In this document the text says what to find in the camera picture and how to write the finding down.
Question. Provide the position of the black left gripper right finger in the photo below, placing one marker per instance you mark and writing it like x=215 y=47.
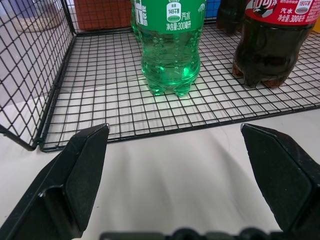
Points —
x=282 y=175

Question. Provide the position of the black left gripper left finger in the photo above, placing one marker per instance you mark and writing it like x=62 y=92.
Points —
x=75 y=180

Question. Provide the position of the dark cola bottle red label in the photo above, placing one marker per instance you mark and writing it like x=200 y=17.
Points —
x=228 y=15
x=270 y=45

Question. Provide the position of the yellow box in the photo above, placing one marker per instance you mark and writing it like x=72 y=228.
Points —
x=315 y=30

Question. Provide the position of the green Sprite bottle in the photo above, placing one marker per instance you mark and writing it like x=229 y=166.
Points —
x=170 y=47
x=135 y=22

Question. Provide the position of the orange-brown box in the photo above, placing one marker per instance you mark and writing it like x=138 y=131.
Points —
x=102 y=13

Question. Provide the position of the grey round container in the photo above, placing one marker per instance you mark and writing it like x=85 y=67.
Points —
x=37 y=13

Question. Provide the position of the blue box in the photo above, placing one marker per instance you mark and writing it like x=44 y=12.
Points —
x=212 y=7

